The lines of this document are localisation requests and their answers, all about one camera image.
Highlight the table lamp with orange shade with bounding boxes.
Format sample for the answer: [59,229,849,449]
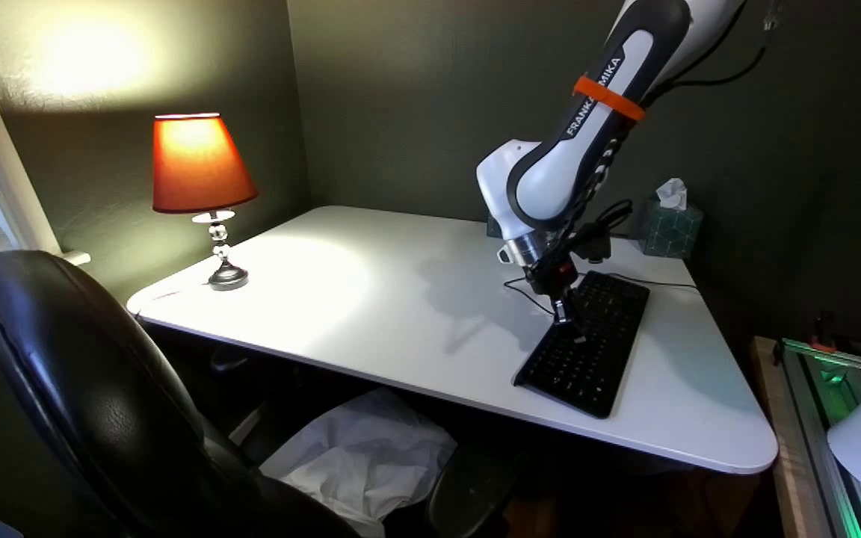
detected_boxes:
[151,112,260,292]

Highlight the black leather office chair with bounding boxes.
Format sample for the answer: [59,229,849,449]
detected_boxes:
[0,250,522,538]

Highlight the black cable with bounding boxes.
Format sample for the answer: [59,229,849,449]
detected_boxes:
[607,272,701,291]

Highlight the black keyboard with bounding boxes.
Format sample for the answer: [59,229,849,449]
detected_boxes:
[512,270,652,420]

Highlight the teal tissue box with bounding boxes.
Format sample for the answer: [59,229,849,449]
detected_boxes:
[639,178,705,260]

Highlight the crumpled white plastic bag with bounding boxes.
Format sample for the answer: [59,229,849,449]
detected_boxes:
[258,386,460,538]

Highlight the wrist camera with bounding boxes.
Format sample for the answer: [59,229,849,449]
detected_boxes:
[573,220,615,265]

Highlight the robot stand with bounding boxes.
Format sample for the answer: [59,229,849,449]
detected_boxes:
[750,335,861,538]

